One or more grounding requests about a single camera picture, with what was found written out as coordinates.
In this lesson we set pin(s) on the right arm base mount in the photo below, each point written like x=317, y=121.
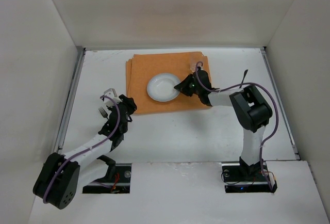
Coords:
x=262, y=181

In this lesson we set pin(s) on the orange cloth napkin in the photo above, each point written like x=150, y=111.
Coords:
x=142, y=68

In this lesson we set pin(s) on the black plastic knife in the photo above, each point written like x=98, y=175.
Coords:
x=244, y=75

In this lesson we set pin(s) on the aluminium frame rail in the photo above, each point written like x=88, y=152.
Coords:
x=65, y=117
x=279, y=103

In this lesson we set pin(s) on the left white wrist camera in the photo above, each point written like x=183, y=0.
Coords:
x=110, y=96

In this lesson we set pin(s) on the left aluminium frame rail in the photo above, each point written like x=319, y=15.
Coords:
x=65, y=117

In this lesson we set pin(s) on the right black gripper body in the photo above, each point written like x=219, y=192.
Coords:
x=186, y=86

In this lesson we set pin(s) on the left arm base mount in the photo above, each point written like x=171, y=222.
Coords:
x=116, y=180

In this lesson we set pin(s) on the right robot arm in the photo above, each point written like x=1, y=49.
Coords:
x=252, y=111

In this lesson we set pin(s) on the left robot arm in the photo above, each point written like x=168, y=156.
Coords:
x=62, y=175

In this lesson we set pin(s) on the black plastic fork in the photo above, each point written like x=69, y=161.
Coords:
x=103, y=113

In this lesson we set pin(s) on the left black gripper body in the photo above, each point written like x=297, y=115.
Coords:
x=126, y=104

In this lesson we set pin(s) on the clear plastic cup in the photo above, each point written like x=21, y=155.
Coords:
x=196, y=61

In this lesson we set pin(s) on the right aluminium frame rail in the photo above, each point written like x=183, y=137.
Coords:
x=279, y=103

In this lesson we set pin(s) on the white paper plate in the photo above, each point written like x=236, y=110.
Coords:
x=161, y=87

